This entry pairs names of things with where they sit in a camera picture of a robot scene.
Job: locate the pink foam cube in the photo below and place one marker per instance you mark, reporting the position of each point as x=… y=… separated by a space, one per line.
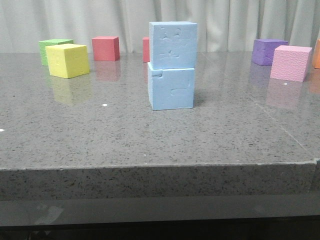
x=290 y=63

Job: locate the left red foam cube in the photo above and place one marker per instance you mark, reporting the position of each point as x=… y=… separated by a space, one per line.
x=106 y=48

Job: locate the right red foam cube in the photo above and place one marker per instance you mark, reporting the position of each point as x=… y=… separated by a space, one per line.
x=146 y=49

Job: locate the light blue foam cube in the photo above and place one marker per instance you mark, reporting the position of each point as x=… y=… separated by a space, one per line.
x=173 y=44
x=170 y=89

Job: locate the yellow foam cube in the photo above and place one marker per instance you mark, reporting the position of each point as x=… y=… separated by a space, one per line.
x=67 y=60

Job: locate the red foam cube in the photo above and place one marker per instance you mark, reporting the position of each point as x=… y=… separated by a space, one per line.
x=106 y=48
x=146 y=49

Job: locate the grey curtain backdrop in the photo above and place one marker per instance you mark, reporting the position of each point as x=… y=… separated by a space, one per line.
x=223 y=25

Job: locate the purple foam cube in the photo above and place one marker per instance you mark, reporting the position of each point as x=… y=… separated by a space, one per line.
x=263 y=50

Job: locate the orange foam cube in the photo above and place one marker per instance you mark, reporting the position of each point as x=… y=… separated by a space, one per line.
x=316 y=55

